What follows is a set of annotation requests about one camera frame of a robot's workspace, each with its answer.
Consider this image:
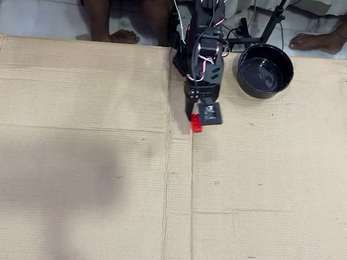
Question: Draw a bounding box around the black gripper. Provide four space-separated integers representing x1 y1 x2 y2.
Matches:
179 78 222 124

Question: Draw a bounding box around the red lego block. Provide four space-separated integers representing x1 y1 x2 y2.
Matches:
188 112 206 135

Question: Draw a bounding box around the black round plastic bowl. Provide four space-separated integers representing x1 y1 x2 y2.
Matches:
234 41 297 102

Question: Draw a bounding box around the black tripod stand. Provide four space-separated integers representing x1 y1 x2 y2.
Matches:
222 0 293 59

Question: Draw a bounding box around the bare leg with foot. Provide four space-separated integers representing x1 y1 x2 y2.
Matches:
76 0 144 46

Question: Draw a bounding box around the bare leg with anklet thread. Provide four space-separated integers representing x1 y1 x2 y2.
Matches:
288 0 347 56

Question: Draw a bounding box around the large brown cardboard sheet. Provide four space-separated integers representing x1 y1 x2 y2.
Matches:
0 23 347 260

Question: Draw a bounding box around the green patterned bed sheet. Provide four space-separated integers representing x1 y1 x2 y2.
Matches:
175 0 347 30

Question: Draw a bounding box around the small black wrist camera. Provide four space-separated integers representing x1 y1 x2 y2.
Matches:
193 98 226 129

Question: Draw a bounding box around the white cable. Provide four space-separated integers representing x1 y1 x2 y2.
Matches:
168 0 188 44

